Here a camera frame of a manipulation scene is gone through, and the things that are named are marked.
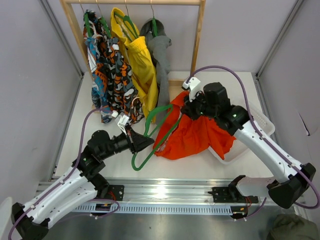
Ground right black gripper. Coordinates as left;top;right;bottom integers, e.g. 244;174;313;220
181;89;219;122

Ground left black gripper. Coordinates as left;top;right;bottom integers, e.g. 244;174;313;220
99;124;155;160

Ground green hanger of orange shorts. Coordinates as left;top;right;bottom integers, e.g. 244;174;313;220
131;103;181;172

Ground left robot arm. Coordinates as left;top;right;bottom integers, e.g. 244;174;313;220
11;126;155;240

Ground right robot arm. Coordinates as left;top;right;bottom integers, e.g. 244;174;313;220
181;81;316;209

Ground black orange camouflage shorts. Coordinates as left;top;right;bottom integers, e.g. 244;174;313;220
96;16;145;126

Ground blue orange patterned shorts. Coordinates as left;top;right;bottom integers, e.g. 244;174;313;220
83;9;112;124

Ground grey shorts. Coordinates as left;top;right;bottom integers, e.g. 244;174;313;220
140;18;172;107

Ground green hanger of grey shorts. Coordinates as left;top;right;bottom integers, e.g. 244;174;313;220
150;0;158;37

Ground yellow shorts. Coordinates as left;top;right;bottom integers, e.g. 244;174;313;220
110;7;159;117

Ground green hanger of yellow shorts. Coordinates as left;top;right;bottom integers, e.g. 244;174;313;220
113;0;139;42

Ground green hanger of camouflage shorts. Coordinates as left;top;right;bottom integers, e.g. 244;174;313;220
95;0;112;38

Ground green hanger of blue shorts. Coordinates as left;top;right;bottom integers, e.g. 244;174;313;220
79;0;93;38

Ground white perforated plastic basket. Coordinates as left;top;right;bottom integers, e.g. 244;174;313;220
208;101;275;165

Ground wooden clothes rack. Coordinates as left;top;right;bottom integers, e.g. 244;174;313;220
60;0;206;72

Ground olive green cloth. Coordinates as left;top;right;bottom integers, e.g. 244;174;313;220
266;214;320;240

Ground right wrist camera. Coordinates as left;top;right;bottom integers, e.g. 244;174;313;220
181;76;201;102

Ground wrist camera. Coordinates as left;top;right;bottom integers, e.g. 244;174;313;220
111;110;130;134
181;76;201;102

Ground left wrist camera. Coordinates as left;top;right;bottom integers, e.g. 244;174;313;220
111;110;130;134

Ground aluminium rail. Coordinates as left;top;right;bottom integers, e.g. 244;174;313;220
34;176;306;216

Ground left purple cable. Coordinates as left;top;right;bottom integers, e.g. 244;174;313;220
8;107;121;240

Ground purple cable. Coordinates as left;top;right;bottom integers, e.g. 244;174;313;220
189;65;320;221
8;107;121;240

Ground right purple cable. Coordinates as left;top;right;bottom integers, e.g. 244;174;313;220
189;65;320;221

